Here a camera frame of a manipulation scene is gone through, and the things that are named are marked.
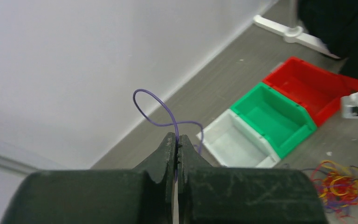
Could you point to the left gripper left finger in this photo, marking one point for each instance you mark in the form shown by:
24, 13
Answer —
141, 195

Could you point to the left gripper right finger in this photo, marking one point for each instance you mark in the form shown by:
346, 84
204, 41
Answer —
218, 195

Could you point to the red plastic bin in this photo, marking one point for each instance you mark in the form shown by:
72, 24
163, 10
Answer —
317, 90

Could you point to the green plastic bin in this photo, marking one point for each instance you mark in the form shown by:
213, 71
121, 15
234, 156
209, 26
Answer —
281, 121

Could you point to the black t-shirt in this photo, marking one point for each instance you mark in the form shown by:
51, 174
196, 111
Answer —
335, 23

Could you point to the metal clothes rack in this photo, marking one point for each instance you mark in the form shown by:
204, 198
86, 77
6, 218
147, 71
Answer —
293, 32

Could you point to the white plastic bin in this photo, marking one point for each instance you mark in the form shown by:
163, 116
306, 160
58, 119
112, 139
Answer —
234, 143

